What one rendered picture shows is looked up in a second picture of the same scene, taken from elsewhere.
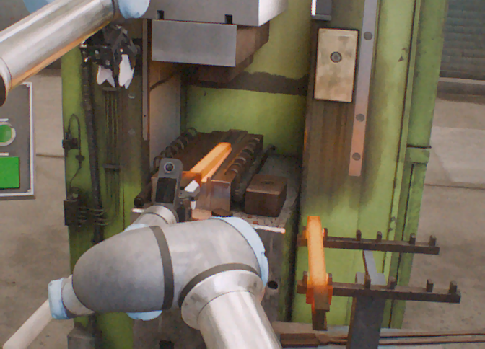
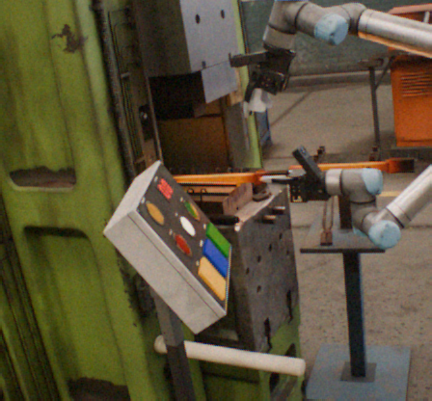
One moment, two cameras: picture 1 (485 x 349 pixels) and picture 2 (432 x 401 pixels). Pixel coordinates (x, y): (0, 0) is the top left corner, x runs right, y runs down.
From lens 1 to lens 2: 2.06 m
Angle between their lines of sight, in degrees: 67
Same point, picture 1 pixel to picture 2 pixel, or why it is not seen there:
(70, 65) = (110, 153)
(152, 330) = (260, 318)
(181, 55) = (217, 93)
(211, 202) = (246, 197)
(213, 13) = (224, 54)
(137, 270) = not seen: outside the picture
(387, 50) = not seen: hidden behind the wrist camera
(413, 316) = not seen: hidden behind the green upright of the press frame
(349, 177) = (247, 151)
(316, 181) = (238, 164)
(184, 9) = (212, 55)
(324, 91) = (233, 98)
